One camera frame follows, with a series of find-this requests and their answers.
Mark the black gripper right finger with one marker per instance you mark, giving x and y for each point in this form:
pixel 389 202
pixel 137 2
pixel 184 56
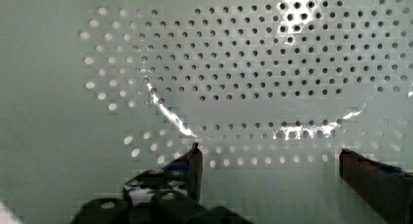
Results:
pixel 387 189

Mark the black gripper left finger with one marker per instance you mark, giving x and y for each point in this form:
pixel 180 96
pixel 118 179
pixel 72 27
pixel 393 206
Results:
pixel 183 175

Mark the green plastic strainer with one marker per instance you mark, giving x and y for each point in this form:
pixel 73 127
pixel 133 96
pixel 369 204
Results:
pixel 93 92

